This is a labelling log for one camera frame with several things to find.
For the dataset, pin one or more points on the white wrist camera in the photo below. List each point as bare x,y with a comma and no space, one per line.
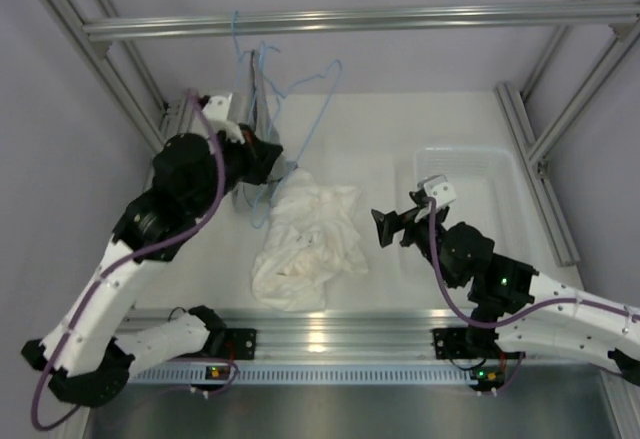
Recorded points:
434,192
217,109

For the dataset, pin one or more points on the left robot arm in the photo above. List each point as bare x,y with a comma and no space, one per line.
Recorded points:
82,360

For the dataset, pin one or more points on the clear plastic bin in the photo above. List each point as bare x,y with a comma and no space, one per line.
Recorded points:
491,196

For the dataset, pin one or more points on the white tank top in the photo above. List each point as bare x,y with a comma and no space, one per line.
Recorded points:
311,240

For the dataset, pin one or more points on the grey tank top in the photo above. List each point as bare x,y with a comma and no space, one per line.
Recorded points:
245,196

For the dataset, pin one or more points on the white slotted cable duct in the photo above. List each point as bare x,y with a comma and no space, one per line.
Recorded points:
218,374

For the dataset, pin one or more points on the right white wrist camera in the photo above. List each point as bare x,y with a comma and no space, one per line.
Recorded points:
434,192

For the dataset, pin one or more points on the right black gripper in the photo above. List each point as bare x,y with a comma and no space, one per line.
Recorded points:
391,224

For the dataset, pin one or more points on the aluminium hanging rail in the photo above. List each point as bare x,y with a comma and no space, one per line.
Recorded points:
543,14

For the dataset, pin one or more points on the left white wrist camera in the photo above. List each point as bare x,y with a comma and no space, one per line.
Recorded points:
217,109

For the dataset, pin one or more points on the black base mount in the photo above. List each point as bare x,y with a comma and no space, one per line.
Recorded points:
239,344
450,343

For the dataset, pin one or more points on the aluminium frame post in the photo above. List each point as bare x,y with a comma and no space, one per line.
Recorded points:
578,60
153,117

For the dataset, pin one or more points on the left aluminium frame post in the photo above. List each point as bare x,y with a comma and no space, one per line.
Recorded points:
153,117

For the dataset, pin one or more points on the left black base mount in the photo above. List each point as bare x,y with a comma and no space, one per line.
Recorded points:
239,344

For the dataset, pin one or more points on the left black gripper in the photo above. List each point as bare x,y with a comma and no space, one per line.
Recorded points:
258,156

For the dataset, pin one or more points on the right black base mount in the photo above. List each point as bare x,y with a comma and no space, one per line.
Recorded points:
450,343

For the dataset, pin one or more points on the right aluminium frame post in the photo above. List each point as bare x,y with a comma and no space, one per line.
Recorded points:
578,60

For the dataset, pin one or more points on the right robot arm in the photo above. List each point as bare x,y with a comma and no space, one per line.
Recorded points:
508,305

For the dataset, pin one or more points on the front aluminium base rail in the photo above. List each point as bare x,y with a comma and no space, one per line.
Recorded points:
342,336

